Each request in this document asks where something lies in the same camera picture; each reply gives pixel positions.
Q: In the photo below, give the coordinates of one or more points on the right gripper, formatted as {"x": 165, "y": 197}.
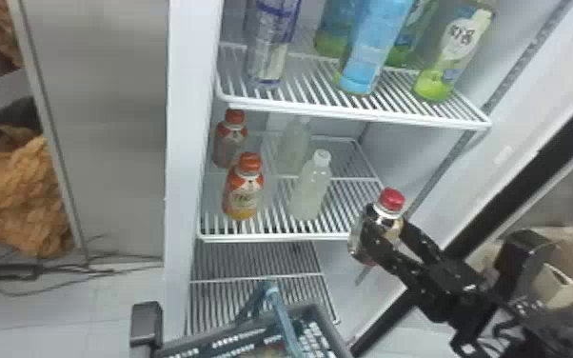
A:
{"x": 451, "y": 290}

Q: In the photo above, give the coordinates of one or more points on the red cap bottle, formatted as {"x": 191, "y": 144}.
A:
{"x": 390, "y": 202}

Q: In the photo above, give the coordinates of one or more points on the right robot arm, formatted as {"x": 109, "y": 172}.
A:
{"x": 566, "y": 330}

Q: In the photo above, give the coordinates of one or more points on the fridge door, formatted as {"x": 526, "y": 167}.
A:
{"x": 516, "y": 195}

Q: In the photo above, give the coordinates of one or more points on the orange bottle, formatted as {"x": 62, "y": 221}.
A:
{"x": 243, "y": 192}
{"x": 229, "y": 142}

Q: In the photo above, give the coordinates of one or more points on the black basket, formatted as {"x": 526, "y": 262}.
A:
{"x": 261, "y": 340}

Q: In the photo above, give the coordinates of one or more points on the green bottle white label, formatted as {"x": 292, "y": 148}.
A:
{"x": 446, "y": 60}

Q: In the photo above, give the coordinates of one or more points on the clear bottle blue label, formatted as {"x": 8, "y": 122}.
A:
{"x": 266, "y": 45}

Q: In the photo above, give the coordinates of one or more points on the white fridge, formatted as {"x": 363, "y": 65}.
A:
{"x": 116, "y": 125}

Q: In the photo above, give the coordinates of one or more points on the brown cloth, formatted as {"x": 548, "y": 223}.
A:
{"x": 11, "y": 195}

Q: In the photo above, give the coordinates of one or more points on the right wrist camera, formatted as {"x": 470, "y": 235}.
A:
{"x": 524, "y": 260}

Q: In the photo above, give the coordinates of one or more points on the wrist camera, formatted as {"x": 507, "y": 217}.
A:
{"x": 524, "y": 260}
{"x": 145, "y": 325}

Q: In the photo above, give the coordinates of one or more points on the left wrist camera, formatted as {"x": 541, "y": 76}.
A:
{"x": 145, "y": 325}

